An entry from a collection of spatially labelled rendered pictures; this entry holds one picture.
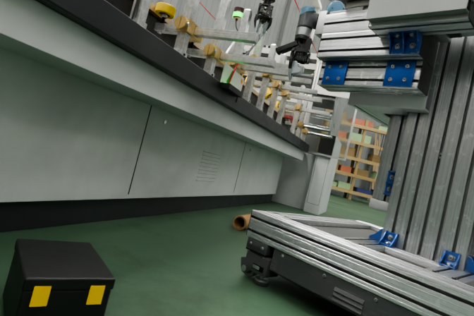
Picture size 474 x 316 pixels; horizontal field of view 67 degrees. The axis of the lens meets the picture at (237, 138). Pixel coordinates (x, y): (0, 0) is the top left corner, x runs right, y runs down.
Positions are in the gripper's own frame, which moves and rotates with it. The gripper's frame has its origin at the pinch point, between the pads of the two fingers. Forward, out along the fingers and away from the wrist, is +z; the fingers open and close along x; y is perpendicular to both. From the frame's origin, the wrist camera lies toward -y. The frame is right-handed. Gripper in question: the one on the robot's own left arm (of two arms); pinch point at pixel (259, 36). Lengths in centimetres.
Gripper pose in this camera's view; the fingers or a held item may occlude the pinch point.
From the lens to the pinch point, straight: 189.2
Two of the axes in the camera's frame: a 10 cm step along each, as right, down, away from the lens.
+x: 9.7, 2.4, -0.2
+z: -2.5, 9.7, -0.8
